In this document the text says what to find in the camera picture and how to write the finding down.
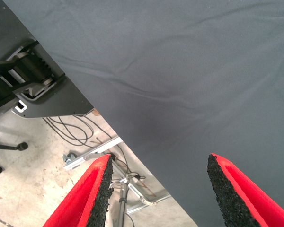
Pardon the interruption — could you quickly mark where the short aluminium profile rail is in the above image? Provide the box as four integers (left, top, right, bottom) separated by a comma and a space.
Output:
126, 193, 172, 215

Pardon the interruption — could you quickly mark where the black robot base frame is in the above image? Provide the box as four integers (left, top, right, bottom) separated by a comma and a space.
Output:
0, 0, 95, 124

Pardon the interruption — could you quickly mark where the dark grey table cloth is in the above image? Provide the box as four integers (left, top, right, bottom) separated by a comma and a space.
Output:
2, 0, 284, 227

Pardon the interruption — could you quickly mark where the thin black floor cable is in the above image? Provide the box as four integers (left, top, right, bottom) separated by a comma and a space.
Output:
43, 114, 120, 148

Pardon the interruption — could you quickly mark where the grey metal stand pole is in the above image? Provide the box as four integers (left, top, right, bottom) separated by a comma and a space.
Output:
110, 163, 130, 227

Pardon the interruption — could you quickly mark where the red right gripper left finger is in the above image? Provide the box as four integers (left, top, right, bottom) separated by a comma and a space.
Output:
43, 154, 115, 227

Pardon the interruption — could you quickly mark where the long aluminium profile rail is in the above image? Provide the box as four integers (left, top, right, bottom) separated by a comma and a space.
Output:
63, 136, 123, 171

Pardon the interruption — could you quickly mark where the long black stand leg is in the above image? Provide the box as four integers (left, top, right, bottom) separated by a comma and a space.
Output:
0, 141, 28, 151

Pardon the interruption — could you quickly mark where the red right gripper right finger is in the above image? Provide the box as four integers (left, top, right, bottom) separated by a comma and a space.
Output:
207, 153, 284, 227

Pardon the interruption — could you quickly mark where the metal corner bracket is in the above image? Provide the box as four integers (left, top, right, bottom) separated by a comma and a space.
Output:
62, 153, 77, 164

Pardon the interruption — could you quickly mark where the white bent metal tube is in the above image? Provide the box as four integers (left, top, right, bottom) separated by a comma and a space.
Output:
129, 183, 160, 206

